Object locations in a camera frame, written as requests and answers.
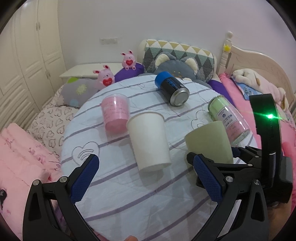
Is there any green ceramic cup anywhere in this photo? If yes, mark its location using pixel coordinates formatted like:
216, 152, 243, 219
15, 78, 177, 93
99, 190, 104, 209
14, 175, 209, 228
185, 121, 233, 164

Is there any white paper cup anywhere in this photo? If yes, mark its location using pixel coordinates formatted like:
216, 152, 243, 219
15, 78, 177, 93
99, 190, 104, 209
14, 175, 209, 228
126, 111, 171, 172

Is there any pink plastic cup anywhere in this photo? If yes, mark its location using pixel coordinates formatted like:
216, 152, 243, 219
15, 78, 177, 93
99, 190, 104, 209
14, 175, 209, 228
101, 94, 130, 134

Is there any right human hand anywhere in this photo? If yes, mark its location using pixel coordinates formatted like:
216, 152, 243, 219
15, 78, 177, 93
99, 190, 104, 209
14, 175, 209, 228
268, 198, 292, 240

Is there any left human hand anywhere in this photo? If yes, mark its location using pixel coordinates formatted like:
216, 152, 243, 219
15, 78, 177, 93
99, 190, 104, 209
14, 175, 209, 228
125, 235, 138, 241

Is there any pink blanket right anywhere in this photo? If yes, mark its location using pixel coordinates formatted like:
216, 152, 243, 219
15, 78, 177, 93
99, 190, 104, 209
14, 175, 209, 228
218, 73, 296, 163

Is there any green pink cookie jar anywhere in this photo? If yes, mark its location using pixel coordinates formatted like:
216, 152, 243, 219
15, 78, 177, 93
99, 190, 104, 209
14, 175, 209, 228
208, 95, 250, 146

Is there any blue black metal can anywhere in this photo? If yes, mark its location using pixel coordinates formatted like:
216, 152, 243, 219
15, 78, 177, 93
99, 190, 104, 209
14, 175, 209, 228
154, 71, 190, 106

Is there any blue cartoon pillow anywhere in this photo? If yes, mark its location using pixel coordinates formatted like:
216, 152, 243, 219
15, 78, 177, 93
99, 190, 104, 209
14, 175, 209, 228
235, 82, 261, 100

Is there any pink folded blanket left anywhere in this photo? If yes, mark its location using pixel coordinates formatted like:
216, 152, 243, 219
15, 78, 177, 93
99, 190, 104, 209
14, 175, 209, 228
1, 123, 63, 240

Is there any striped quilted table cover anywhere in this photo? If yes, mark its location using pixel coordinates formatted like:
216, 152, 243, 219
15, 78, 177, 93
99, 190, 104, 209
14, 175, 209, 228
61, 75, 217, 240

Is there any white plush toy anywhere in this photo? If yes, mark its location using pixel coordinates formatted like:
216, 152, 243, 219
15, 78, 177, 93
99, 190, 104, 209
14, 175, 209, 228
233, 69, 289, 111

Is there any grey cat plush toy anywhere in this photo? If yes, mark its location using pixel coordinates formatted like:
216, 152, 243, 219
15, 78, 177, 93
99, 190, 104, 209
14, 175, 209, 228
153, 52, 212, 89

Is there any cream wooden bed headboard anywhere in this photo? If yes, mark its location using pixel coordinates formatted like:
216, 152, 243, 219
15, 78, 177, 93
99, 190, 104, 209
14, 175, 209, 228
216, 31, 295, 103

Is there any heart patterned bed sheet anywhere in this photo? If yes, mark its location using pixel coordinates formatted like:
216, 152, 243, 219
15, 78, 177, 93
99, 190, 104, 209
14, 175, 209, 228
27, 88, 78, 159

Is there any triangle patterned headboard cushion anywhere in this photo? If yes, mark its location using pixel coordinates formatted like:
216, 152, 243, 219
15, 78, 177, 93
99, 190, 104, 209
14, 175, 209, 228
142, 39, 216, 82

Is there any purple pillow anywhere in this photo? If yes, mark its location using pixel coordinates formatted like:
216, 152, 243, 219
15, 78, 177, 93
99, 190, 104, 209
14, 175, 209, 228
114, 63, 144, 83

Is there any yellow star sticker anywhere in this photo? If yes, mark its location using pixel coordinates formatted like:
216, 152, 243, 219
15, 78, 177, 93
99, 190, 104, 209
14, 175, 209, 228
223, 44, 231, 53

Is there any pink bunny toy with heart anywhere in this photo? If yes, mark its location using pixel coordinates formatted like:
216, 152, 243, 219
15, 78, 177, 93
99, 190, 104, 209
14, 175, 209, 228
121, 50, 137, 70

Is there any pink bunny toy left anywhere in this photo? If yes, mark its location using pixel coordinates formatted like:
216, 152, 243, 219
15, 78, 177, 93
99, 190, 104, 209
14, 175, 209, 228
93, 65, 115, 90

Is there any grey flower cushion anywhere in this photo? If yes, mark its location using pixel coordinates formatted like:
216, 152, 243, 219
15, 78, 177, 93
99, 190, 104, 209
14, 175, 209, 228
56, 77, 103, 108

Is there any white bedside table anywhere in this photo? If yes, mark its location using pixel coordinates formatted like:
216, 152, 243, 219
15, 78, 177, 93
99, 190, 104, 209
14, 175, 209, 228
60, 63, 122, 78

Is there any cream white wardrobe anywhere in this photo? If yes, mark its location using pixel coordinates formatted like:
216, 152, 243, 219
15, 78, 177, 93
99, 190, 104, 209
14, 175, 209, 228
1, 1, 66, 129

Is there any white wall socket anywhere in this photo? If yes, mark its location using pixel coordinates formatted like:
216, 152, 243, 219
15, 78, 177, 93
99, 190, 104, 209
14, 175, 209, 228
100, 38, 118, 45

